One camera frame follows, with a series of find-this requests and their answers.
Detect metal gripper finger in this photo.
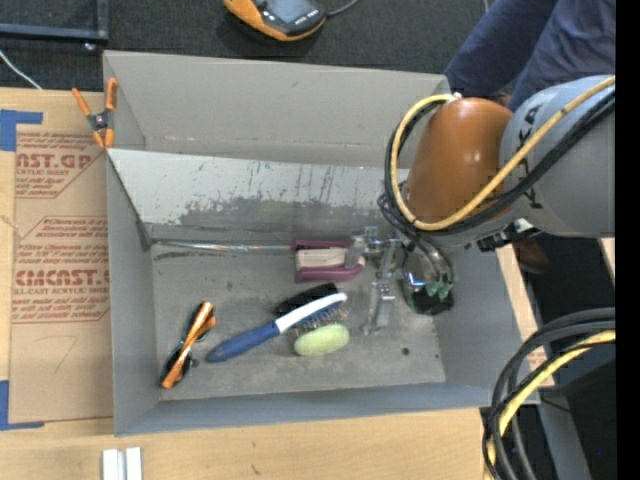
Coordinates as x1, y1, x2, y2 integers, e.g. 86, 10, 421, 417
359, 281, 397, 337
344, 226, 389, 270

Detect yellow-green oval sponge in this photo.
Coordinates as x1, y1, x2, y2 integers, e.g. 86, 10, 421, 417
293, 322, 351, 358

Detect black oval brush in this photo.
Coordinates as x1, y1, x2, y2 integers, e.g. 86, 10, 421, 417
272, 281, 340, 318

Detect grey metal bin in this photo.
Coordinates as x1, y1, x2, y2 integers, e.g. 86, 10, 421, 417
102, 50, 542, 437

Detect blue and white hairbrush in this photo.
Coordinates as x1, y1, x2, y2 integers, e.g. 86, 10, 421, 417
204, 291, 350, 365

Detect orange and black sunglasses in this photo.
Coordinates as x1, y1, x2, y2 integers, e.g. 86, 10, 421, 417
159, 300, 218, 391

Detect person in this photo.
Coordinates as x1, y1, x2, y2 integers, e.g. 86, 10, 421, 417
443, 0, 617, 113

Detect brown cardboard board red print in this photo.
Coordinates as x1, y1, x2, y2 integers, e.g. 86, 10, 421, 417
0, 86, 117, 432

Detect black cylinder on white bracket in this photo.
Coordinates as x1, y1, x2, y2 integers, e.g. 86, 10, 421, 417
475, 217, 537, 255

